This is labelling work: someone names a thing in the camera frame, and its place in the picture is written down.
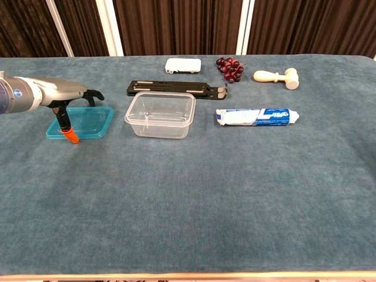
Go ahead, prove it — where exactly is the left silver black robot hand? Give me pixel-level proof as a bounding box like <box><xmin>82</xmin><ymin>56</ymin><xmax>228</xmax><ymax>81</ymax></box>
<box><xmin>38</xmin><ymin>76</ymin><xmax>105</xmax><ymax>145</ymax></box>

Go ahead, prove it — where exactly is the teal plastic container lid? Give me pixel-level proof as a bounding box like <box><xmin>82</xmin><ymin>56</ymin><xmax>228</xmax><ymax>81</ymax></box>
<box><xmin>45</xmin><ymin>106</ymin><xmax>116</xmax><ymax>140</ymax></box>

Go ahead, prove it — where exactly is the clear plastic food container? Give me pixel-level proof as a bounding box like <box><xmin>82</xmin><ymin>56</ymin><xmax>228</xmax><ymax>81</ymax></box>
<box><xmin>124</xmin><ymin>90</ymin><xmax>197</xmax><ymax>140</ymax></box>

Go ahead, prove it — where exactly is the white rectangular box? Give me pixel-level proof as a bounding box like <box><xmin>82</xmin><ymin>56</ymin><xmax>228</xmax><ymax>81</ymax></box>
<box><xmin>164</xmin><ymin>58</ymin><xmax>202</xmax><ymax>74</ymax></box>

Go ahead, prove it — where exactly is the black folding stand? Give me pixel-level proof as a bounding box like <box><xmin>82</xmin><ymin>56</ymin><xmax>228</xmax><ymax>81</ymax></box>
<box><xmin>126</xmin><ymin>80</ymin><xmax>229</xmax><ymax>101</ymax></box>

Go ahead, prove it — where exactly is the dark brown pleated curtain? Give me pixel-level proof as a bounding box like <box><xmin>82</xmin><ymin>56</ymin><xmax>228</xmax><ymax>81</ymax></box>
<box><xmin>0</xmin><ymin>0</ymin><xmax>376</xmax><ymax>58</ymax></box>

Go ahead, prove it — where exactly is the teal table cloth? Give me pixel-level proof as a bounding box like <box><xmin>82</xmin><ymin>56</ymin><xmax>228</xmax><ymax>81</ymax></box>
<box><xmin>0</xmin><ymin>54</ymin><xmax>376</xmax><ymax>276</ymax></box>

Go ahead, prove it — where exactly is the dark red grape bunch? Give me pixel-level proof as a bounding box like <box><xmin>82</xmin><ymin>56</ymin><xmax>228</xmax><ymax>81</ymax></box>
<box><xmin>216</xmin><ymin>56</ymin><xmax>247</xmax><ymax>84</ymax></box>

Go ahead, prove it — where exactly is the white blue toothpaste tube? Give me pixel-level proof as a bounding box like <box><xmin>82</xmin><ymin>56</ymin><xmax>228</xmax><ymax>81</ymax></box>
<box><xmin>216</xmin><ymin>108</ymin><xmax>301</xmax><ymax>127</ymax></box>

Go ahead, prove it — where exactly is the small wooden mallet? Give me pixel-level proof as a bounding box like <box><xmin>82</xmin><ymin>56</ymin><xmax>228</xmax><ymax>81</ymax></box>
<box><xmin>253</xmin><ymin>68</ymin><xmax>300</xmax><ymax>90</ymax></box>

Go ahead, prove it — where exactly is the thin grey frame post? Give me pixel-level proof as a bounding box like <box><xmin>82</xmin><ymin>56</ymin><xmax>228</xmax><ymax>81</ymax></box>
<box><xmin>45</xmin><ymin>0</ymin><xmax>74</xmax><ymax>57</ymax></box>

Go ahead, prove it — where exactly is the white frame post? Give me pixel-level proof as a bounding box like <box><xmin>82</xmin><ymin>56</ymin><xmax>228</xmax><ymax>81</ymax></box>
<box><xmin>236</xmin><ymin>0</ymin><xmax>255</xmax><ymax>56</ymax></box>
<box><xmin>95</xmin><ymin>0</ymin><xmax>124</xmax><ymax>56</ymax></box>

